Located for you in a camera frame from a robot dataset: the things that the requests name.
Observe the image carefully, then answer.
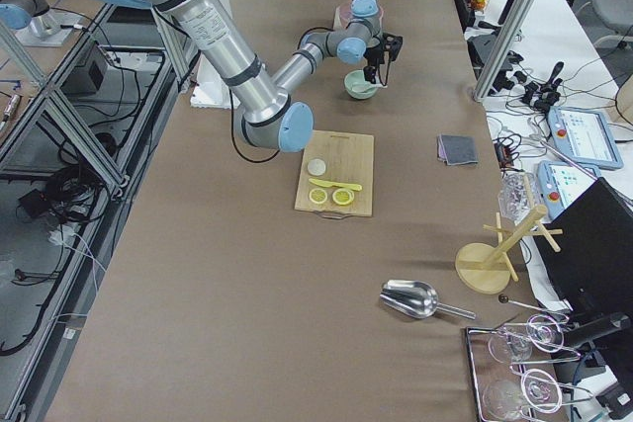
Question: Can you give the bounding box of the wooden mug tree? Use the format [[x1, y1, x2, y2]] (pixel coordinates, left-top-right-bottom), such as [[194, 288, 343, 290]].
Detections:
[[455, 177, 564, 295]]

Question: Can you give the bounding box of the blue teach pendant far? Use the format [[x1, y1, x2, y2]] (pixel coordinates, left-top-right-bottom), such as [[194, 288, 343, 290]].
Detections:
[[547, 106, 624, 170]]

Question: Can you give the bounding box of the white ceramic spoon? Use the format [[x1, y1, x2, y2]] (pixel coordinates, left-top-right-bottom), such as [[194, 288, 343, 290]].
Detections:
[[351, 83, 384, 95]]

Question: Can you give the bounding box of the mint green bowl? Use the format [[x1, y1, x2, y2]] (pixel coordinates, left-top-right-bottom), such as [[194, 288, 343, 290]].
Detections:
[[344, 70, 382, 100]]

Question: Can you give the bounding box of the bamboo cutting board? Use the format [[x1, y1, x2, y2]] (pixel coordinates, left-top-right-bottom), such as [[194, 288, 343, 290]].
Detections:
[[294, 130, 374, 217]]

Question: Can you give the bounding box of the blue teach pendant near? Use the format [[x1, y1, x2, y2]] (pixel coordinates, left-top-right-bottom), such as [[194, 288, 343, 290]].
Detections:
[[536, 160, 601, 220]]

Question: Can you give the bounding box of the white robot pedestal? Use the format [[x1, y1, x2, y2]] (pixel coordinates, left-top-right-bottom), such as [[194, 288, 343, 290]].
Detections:
[[190, 55, 231, 109]]

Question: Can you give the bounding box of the black monitor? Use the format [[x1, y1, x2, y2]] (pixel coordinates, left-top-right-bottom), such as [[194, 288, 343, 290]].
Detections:
[[534, 178, 632, 392]]

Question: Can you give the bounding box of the lower lemon slice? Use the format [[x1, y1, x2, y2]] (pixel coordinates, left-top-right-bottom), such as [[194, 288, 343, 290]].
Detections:
[[309, 188, 328, 205]]

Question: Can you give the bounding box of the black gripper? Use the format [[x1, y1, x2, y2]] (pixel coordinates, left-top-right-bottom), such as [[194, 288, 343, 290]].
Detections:
[[364, 32, 404, 84]]

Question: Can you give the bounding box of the pink bowl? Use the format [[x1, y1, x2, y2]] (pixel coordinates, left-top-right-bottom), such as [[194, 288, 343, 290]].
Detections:
[[334, 0, 383, 37]]

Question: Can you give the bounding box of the white steamed bun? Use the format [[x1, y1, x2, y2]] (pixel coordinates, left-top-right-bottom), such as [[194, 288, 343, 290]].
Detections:
[[307, 158, 327, 176]]

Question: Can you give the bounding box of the blue teach pendant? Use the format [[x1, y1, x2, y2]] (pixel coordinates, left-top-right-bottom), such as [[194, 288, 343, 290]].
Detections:
[[536, 160, 601, 220], [547, 106, 624, 170]]

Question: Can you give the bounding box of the aluminium frame post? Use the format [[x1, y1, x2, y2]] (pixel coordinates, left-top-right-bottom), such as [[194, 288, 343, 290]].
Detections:
[[473, 0, 534, 103]]

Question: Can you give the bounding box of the wire glass rack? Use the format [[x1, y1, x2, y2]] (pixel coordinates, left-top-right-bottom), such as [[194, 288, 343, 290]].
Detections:
[[464, 313, 593, 421]]

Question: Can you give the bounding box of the grey folded cloth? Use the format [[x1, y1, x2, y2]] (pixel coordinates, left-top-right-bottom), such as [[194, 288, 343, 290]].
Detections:
[[437, 134, 479, 166]]

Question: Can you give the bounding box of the yellow plastic knife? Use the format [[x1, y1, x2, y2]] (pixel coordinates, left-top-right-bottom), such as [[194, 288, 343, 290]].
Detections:
[[309, 177, 363, 192]]

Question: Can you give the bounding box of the metal ice scoop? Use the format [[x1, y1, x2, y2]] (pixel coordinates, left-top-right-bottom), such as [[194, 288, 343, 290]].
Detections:
[[380, 280, 477, 320]]

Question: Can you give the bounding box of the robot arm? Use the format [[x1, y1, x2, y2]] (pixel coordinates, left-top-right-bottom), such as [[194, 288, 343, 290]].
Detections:
[[101, 0, 403, 152]]

